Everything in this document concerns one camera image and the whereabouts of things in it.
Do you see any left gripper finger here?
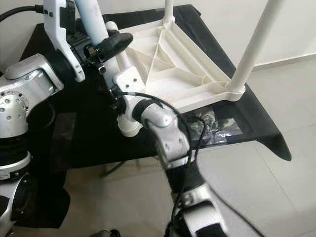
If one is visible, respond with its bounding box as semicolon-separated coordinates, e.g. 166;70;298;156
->
97;31;134;61

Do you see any black tablecloth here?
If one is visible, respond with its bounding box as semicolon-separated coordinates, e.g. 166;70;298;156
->
0;5;293;228

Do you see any metal table support leg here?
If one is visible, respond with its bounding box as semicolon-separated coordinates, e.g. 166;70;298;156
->
101;160;129;178

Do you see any white plastic table top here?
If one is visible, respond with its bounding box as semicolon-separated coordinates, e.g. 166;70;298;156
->
106;22;250;138

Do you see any clear plastic bag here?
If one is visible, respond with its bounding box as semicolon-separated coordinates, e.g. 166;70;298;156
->
188;109;245;144

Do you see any grey right robot leg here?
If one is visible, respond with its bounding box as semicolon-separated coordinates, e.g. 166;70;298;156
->
94;228;121;237

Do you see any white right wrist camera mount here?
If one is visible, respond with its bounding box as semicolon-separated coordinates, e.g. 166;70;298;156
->
114;67;146;121

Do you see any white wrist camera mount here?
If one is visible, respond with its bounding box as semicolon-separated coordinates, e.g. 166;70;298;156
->
43;0;85;82
114;67;146;121

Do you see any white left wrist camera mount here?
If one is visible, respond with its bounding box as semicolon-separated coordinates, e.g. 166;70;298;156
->
43;0;85;82

